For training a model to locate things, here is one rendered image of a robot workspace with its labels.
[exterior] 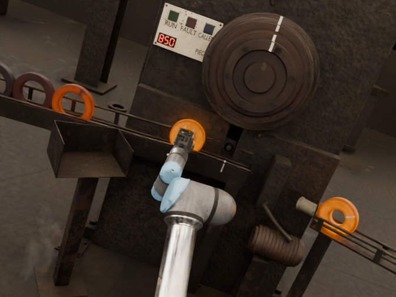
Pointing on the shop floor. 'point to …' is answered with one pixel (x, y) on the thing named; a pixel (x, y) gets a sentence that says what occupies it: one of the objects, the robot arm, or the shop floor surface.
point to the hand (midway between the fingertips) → (188, 132)
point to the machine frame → (114, 191)
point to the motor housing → (251, 279)
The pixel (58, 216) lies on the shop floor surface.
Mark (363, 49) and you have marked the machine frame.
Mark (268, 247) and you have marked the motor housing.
